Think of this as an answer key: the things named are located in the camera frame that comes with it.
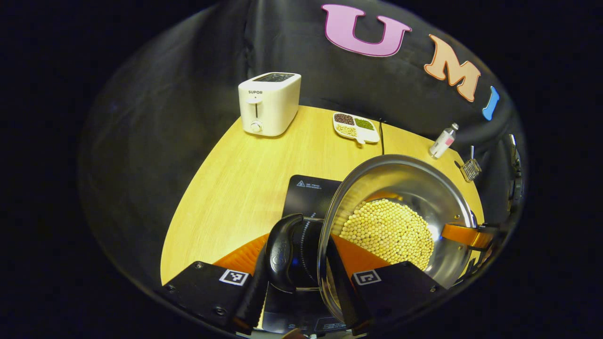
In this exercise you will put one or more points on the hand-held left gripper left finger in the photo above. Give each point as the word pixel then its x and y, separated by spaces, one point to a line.
pixel 207 287

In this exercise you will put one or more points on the black induction cooktop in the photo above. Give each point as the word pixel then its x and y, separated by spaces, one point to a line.
pixel 311 193

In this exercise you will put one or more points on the white divided dish of beans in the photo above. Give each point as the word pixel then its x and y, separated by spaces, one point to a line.
pixel 355 127

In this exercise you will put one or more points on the pile of yellow soybeans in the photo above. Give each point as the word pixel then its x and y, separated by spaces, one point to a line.
pixel 386 233

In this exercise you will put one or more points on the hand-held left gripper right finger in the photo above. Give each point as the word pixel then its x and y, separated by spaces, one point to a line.
pixel 395 292

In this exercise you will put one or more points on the black backdrop cloth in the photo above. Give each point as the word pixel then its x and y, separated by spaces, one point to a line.
pixel 188 94

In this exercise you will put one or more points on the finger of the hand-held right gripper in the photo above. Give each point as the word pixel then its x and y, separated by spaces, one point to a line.
pixel 494 227
pixel 466 235

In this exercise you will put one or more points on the white toaster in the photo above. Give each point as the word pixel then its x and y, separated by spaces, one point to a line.
pixel 271 106

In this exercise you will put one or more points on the clear bottle with pink label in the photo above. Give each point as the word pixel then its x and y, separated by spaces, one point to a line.
pixel 443 141

